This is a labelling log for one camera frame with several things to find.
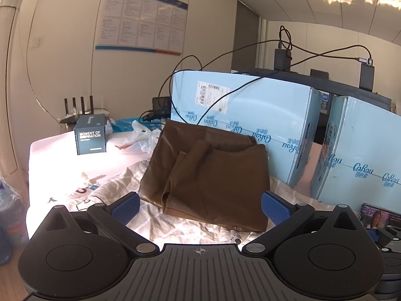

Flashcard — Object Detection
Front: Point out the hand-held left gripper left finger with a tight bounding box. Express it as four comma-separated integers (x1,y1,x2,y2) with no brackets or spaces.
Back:
34,192,160,256

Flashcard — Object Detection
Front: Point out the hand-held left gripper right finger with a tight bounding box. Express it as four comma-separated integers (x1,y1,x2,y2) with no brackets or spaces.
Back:
242,191,374,256

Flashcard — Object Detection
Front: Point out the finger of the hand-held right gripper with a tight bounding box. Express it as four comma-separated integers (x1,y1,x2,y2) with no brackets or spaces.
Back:
367,226,401,251

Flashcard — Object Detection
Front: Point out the brown garment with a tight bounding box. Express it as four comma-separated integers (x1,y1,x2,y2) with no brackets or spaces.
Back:
138,119,270,233

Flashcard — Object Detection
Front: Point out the smartphone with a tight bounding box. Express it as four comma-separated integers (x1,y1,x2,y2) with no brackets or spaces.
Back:
360,203,401,231

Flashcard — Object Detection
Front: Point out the printed bed sheet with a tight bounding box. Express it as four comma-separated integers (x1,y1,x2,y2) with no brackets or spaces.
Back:
27,125,364,248

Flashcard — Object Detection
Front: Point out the white plastic bag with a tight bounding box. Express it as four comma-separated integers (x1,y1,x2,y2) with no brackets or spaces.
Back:
131,120,164,153

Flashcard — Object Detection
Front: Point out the small dark printed box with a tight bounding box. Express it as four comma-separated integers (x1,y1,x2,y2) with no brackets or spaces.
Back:
73,114,109,156

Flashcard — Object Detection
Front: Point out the light blue flat packet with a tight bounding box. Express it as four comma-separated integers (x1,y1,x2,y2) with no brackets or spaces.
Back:
108,117,159,134

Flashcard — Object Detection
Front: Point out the light blue cardboard box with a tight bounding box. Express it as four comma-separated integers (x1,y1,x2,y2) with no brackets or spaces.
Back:
316,96,401,209

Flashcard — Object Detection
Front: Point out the light blue box with label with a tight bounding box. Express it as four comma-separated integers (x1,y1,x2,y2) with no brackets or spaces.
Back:
171,70,324,187

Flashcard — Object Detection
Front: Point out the black router with antennas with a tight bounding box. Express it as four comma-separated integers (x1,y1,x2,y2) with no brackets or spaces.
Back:
59,96,109,125

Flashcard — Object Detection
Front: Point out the black electronic device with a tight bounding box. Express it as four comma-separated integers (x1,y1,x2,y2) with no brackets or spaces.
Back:
139,97,173,123

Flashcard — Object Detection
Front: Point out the dark desk partition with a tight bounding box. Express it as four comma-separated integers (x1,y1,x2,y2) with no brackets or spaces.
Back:
231,67,393,114

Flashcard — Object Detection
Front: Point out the black charger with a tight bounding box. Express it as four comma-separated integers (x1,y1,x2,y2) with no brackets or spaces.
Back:
274,48,292,71
359,58,375,93

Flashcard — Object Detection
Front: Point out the grey door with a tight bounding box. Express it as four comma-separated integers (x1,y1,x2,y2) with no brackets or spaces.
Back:
234,0,261,73

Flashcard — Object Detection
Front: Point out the long black cable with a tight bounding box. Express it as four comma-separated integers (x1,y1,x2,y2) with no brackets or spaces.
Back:
197,44,372,126

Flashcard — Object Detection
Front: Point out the wall poster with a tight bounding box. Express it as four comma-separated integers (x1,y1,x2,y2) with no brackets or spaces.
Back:
95,0,190,56

